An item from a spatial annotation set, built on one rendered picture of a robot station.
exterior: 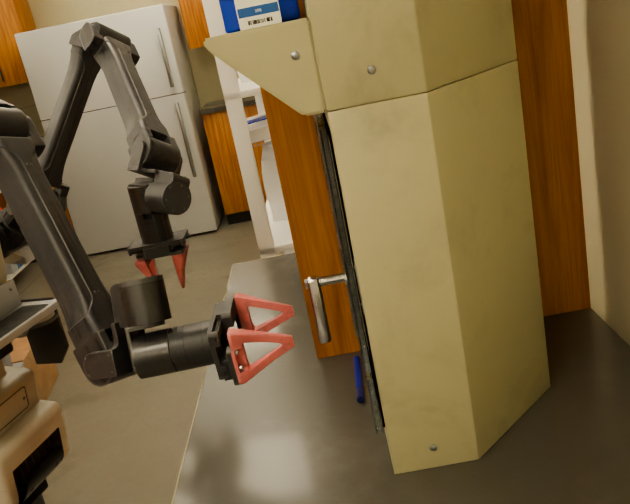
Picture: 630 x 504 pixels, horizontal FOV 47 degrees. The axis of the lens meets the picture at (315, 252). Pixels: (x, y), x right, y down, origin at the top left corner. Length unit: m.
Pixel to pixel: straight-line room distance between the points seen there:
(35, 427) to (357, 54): 1.19
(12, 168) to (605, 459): 0.86
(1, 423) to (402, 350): 1.04
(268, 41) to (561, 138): 0.61
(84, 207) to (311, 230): 4.96
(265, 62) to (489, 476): 0.56
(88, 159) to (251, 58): 5.23
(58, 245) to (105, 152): 4.94
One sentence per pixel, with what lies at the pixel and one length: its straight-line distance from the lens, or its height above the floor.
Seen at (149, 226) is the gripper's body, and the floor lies 1.22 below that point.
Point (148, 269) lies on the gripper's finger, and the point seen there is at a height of 1.14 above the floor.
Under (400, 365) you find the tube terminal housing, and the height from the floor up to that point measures 1.09.
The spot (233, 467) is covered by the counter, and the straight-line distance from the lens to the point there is 1.06.
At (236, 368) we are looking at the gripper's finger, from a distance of 0.87.
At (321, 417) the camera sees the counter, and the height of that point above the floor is 0.94.
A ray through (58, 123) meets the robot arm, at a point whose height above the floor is 1.40.
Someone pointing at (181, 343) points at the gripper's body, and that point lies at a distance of 0.92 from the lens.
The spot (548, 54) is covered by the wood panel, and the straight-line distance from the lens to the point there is 1.23.
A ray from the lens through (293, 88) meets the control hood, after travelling 0.79.
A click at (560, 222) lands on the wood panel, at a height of 1.11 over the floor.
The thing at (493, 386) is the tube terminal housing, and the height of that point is 1.02.
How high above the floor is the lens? 1.51
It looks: 18 degrees down
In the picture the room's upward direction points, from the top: 11 degrees counter-clockwise
